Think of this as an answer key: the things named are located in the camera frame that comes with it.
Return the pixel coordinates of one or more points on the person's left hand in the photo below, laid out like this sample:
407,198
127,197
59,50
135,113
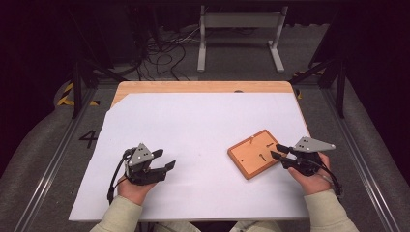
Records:
133,191

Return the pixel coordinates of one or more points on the wooden picture frame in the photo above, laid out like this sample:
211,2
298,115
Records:
251,156

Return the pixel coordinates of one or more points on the white metal stand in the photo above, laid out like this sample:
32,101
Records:
241,20

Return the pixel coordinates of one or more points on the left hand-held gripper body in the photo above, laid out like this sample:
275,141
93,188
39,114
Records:
139,156

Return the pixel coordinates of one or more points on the black metal stand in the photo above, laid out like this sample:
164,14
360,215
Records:
77,83
340,87

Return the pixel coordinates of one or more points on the white paper sheet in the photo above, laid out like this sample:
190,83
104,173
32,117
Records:
199,129

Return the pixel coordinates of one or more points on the yellow black hazard tape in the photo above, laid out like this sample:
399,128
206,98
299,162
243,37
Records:
66,96

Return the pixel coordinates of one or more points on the person's right hand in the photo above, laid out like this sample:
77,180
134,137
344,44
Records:
314,183

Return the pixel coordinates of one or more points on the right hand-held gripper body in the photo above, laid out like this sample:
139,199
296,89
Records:
309,146

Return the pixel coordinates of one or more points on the metal floor rail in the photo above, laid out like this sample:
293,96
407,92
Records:
54,158
361,158

